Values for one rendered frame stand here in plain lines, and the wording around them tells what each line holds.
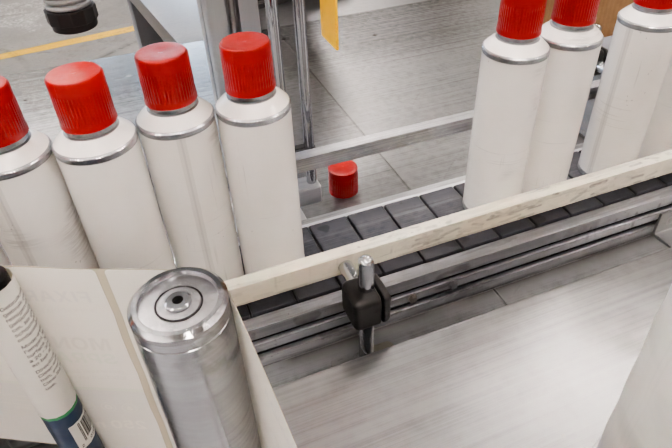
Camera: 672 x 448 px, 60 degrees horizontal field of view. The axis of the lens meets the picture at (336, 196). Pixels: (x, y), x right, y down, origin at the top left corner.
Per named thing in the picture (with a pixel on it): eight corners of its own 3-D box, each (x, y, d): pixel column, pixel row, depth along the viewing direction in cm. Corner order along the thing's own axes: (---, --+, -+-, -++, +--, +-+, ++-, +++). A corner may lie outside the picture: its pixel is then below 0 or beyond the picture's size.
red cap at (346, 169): (356, 199, 65) (356, 175, 63) (326, 197, 65) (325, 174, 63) (359, 181, 67) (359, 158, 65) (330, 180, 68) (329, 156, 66)
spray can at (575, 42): (529, 212, 54) (577, -8, 42) (497, 182, 58) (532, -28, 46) (574, 198, 56) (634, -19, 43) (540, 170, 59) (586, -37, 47)
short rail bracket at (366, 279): (356, 384, 46) (354, 277, 39) (342, 355, 48) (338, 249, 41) (393, 370, 47) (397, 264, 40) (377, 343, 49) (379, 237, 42)
